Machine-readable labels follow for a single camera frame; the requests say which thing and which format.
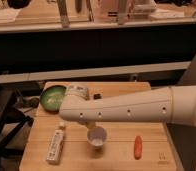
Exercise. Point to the green ceramic bowl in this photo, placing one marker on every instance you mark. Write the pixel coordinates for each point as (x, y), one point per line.
(52, 97)

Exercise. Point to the grey metal post right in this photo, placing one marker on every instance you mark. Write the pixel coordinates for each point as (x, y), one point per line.
(121, 12)

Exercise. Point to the white paper cup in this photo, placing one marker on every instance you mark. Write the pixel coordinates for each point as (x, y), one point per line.
(97, 136)

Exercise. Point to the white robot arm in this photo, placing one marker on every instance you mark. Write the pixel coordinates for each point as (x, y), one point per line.
(176, 104)

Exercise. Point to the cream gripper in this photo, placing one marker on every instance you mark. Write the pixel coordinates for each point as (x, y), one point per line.
(90, 125)

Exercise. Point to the black rectangular block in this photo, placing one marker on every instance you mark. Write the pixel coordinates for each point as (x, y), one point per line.
(97, 96)

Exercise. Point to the white plastic bottle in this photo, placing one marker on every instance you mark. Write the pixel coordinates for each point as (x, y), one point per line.
(56, 144)

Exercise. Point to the black chair frame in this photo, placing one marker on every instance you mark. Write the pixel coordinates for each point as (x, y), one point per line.
(9, 114)

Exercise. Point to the grey metal post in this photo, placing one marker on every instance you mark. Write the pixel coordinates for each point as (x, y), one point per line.
(121, 12)
(63, 13)

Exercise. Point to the orange carrot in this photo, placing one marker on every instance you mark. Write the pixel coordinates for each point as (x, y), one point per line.
(138, 148)

